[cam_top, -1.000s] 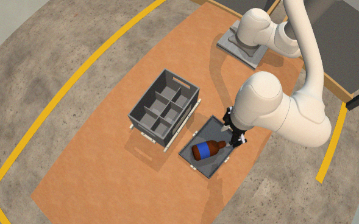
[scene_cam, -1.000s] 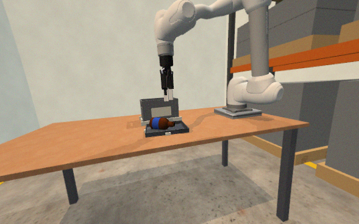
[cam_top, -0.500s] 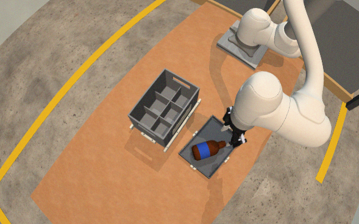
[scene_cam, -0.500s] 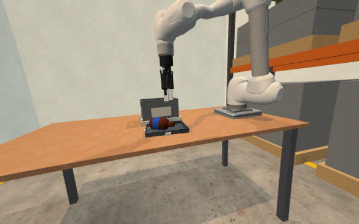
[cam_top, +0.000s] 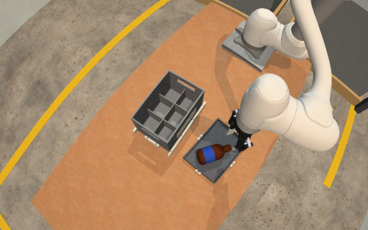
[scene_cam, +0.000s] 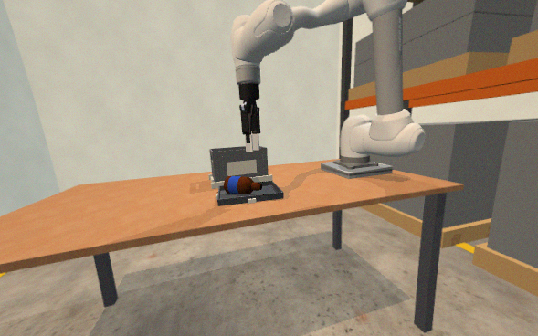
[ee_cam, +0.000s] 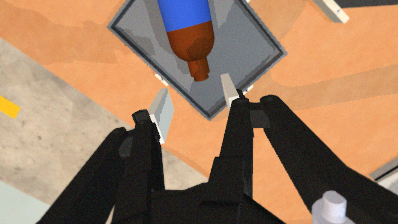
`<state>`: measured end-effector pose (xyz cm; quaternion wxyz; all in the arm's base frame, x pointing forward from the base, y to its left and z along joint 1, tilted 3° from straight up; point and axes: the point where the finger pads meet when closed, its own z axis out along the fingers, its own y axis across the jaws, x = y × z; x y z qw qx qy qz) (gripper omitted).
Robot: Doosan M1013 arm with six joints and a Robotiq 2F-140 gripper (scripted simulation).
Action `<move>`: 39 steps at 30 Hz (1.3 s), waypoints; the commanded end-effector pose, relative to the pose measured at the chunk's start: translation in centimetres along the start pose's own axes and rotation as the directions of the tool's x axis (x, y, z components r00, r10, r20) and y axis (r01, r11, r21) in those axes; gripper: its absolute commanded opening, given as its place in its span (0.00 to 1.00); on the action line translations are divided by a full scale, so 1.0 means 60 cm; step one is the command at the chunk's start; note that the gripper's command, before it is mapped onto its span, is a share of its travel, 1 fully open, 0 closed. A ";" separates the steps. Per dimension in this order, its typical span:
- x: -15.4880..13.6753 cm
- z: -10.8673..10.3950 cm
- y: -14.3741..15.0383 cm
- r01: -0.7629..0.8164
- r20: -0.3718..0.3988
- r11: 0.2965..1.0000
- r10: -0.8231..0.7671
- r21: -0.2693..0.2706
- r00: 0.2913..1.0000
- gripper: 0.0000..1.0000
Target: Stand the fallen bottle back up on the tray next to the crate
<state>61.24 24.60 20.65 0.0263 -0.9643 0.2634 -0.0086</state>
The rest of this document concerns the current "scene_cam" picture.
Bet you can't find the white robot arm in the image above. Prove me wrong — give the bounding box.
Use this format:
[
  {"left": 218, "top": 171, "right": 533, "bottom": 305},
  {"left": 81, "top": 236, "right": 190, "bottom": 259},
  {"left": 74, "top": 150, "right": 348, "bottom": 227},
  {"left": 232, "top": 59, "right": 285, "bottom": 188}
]
[{"left": 231, "top": 0, "right": 426, "bottom": 170}]

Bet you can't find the brown and blue bottle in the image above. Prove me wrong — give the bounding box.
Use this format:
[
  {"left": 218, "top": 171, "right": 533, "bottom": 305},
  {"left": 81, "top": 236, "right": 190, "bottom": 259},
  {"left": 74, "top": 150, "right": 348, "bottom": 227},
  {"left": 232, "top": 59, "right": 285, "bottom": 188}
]
[{"left": 224, "top": 176, "right": 260, "bottom": 194}]

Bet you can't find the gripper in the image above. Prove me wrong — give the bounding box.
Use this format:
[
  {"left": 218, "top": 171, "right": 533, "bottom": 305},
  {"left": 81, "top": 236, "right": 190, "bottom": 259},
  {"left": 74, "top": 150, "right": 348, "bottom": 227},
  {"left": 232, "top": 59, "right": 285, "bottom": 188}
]
[{"left": 238, "top": 83, "right": 260, "bottom": 152}]

